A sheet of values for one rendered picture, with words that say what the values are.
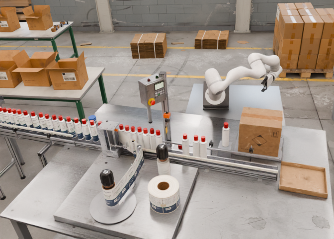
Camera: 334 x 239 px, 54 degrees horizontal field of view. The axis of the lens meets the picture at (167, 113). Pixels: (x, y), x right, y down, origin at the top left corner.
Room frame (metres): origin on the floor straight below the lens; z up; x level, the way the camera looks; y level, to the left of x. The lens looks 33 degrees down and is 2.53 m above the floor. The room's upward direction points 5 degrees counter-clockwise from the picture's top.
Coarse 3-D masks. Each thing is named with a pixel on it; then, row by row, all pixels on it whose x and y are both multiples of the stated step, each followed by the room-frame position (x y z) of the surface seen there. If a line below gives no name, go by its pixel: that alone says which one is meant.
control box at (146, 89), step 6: (144, 78) 2.14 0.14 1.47; (150, 78) 2.13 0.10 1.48; (162, 78) 2.12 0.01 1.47; (144, 84) 2.04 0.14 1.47; (150, 84) 2.05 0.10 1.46; (144, 90) 2.05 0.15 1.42; (150, 90) 2.05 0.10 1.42; (156, 90) 2.08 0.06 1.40; (144, 96) 2.06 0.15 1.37; (150, 96) 2.05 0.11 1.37; (162, 96) 2.10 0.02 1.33; (144, 102) 2.07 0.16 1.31; (156, 102) 2.07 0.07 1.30
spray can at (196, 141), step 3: (195, 135) 1.92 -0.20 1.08; (195, 138) 1.90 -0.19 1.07; (192, 141) 1.91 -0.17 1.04; (195, 141) 1.90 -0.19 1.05; (198, 141) 1.90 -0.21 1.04; (195, 144) 1.89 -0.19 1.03; (198, 144) 1.89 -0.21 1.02; (195, 147) 1.89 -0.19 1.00; (198, 147) 1.89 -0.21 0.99; (195, 150) 1.89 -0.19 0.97; (198, 150) 1.89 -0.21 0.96; (195, 153) 1.89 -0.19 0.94; (198, 153) 1.89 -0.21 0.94; (195, 156) 1.89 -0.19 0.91; (198, 156) 1.89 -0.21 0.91
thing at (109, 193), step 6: (102, 174) 1.48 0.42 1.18; (108, 174) 1.48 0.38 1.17; (102, 180) 1.47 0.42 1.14; (108, 180) 1.47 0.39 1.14; (102, 186) 1.50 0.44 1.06; (108, 186) 1.47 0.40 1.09; (114, 186) 1.49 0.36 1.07; (108, 192) 1.46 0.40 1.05; (114, 192) 1.48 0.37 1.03; (108, 198) 1.46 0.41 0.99; (114, 198) 1.47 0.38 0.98; (108, 204) 1.47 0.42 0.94; (114, 204) 1.47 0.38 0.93
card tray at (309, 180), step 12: (288, 168) 1.76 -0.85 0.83; (300, 168) 1.75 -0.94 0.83; (312, 168) 1.73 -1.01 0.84; (324, 168) 1.70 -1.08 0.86; (288, 180) 1.64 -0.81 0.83; (300, 180) 1.63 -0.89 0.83; (312, 180) 1.62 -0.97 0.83; (324, 180) 1.61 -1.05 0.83; (300, 192) 1.52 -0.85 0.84; (312, 192) 1.49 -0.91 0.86; (324, 192) 1.50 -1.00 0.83
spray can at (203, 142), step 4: (204, 136) 1.90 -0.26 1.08; (204, 140) 1.88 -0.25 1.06; (200, 144) 1.88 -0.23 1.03; (204, 144) 1.87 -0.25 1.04; (200, 148) 1.88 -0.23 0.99; (204, 148) 1.87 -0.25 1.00; (200, 152) 1.88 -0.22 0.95; (204, 152) 1.87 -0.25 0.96; (200, 156) 1.88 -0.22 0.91; (204, 156) 1.87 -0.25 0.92
